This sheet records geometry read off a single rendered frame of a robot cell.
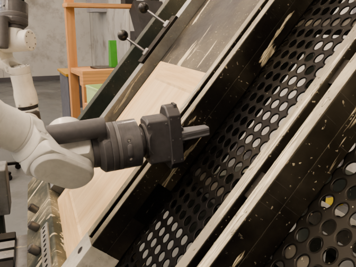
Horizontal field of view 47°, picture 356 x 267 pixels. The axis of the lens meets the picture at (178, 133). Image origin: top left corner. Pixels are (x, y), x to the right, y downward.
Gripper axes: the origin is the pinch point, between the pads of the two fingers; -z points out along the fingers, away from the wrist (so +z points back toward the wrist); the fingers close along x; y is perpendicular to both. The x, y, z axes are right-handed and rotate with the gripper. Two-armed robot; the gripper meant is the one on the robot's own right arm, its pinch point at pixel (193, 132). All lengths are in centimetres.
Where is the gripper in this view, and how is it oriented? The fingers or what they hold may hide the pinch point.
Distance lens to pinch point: 78.8
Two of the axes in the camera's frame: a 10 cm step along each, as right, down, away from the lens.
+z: -9.4, 1.6, -2.9
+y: -3.2, -2.4, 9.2
